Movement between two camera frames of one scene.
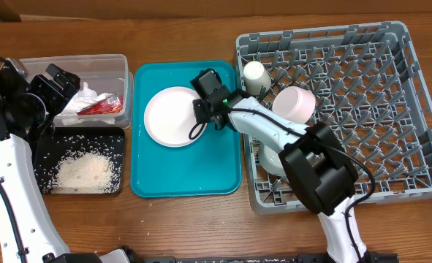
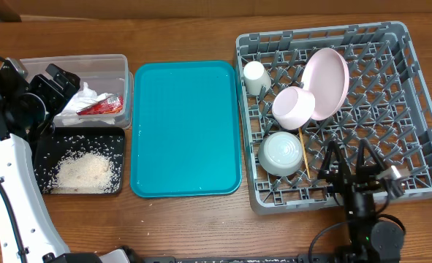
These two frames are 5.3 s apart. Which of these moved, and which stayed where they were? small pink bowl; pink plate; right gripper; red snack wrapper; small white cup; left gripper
Moved: pink plate; right gripper
Stayed: small pink bowl; red snack wrapper; left gripper; small white cup
